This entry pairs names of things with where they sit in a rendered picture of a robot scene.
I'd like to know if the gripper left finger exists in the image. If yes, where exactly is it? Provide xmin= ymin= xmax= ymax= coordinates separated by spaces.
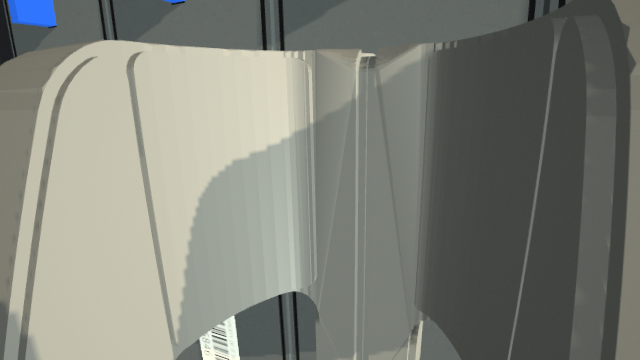
xmin=0 ymin=40 xmax=376 ymax=360

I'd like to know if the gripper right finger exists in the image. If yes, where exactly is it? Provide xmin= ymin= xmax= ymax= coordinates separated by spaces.
xmin=363 ymin=0 xmax=640 ymax=360

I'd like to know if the black server rack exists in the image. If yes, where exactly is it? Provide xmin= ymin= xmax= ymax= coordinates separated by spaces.
xmin=0 ymin=0 xmax=572 ymax=360

